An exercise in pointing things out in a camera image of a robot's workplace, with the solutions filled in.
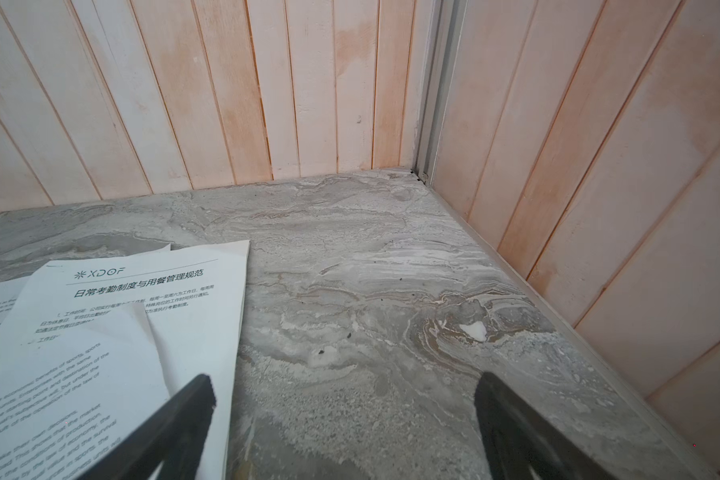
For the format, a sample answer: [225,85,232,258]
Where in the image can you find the paper with XDOF heading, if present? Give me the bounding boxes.
[0,240,250,479]

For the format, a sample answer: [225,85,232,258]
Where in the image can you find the paper with English text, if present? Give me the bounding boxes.
[0,303,169,479]

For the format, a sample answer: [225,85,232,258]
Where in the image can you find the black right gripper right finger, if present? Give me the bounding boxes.
[474,372,614,479]

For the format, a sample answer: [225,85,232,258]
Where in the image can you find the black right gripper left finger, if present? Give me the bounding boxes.
[80,374,216,479]

